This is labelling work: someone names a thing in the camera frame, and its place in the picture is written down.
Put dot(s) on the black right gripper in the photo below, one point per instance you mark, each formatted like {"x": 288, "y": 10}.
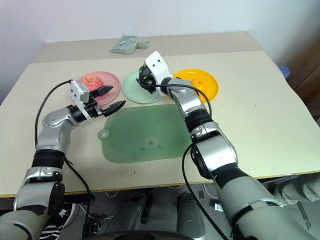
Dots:
{"x": 147, "y": 79}

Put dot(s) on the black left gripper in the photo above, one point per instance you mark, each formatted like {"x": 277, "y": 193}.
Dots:
{"x": 94, "y": 110}

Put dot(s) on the red apple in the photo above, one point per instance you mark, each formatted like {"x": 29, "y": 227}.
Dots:
{"x": 93, "y": 81}

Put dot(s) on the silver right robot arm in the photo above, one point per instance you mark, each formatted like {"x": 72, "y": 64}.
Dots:
{"x": 217, "y": 150}

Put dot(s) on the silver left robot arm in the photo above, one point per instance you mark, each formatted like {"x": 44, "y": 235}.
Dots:
{"x": 52, "y": 140}

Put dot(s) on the light green plate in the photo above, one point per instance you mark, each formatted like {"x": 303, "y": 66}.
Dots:
{"x": 130, "y": 87}

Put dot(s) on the pink plate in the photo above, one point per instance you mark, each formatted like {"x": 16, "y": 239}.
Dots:
{"x": 110, "y": 80}

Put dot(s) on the yellow plate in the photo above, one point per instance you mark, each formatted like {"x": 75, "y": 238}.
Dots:
{"x": 208, "y": 80}

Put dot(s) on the green translucent cutting mat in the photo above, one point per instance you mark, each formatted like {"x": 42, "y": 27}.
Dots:
{"x": 140, "y": 130}

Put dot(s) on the pale green pouch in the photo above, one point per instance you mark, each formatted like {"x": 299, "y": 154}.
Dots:
{"x": 123, "y": 45}

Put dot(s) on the dark grey rounded shape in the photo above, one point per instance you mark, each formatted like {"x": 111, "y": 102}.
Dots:
{"x": 130, "y": 212}
{"x": 190, "y": 215}

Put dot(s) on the black and white sneaker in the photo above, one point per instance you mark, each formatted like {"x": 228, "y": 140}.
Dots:
{"x": 65, "y": 213}

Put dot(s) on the blue round object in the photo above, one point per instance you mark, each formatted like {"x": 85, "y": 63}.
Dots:
{"x": 285, "y": 72}

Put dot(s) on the black white striped cloth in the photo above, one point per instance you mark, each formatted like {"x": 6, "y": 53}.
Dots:
{"x": 50, "y": 231}

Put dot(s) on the brown wooden cabinet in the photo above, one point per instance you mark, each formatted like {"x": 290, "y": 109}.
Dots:
{"x": 307, "y": 65}

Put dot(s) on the grey trouser leg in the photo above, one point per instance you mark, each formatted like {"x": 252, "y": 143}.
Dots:
{"x": 300, "y": 187}

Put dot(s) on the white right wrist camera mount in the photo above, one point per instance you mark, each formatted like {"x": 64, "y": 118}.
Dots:
{"x": 157, "y": 66}

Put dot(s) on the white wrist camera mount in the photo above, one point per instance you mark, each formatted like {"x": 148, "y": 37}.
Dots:
{"x": 157, "y": 66}
{"x": 77, "y": 93}

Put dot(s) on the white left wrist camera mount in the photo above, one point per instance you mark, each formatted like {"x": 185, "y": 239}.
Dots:
{"x": 77, "y": 93}

